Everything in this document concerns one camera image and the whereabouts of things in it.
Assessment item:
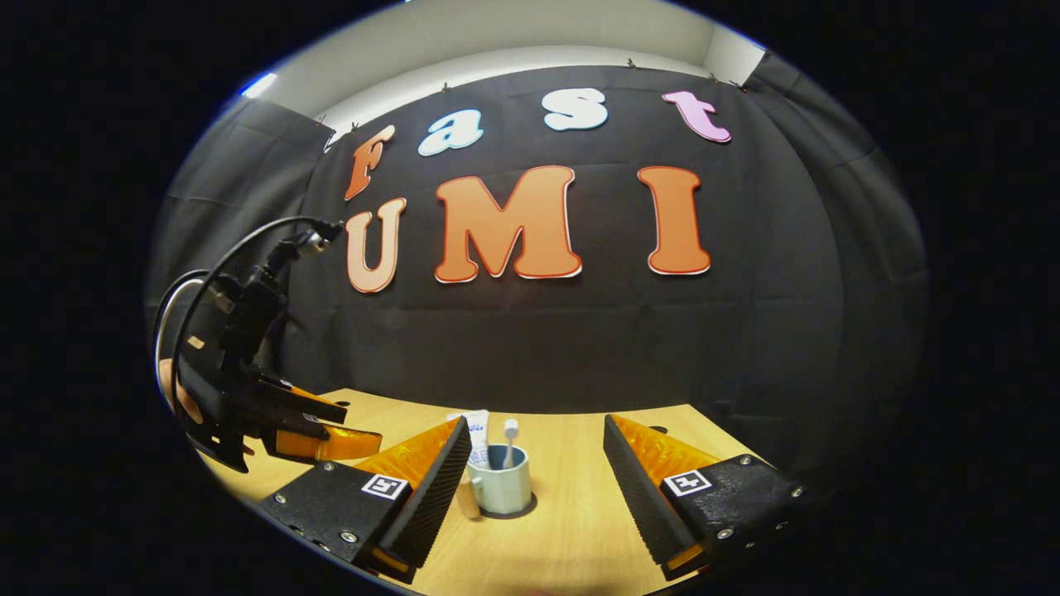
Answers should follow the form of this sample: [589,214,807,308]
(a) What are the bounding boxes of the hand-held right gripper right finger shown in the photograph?
[602,414,809,580]

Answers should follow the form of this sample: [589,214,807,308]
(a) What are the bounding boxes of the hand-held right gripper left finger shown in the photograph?
[258,416,474,584]

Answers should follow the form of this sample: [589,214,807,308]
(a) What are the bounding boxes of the blue cup with wooden handle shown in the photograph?
[456,444,533,521]

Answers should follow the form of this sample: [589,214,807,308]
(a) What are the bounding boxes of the white toothpaste tube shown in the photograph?
[446,409,490,469]

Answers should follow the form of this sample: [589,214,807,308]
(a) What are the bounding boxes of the dark round coaster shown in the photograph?
[479,492,538,522]

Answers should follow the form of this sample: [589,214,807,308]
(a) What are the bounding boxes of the wooden desktop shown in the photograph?
[199,387,773,596]

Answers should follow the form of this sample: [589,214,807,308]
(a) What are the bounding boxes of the black backdrop cloth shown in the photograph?
[145,50,930,502]

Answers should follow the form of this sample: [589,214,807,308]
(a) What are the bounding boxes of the black cable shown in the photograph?
[168,214,345,390]

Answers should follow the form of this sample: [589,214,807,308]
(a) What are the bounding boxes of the grey cable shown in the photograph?
[152,269,210,394]

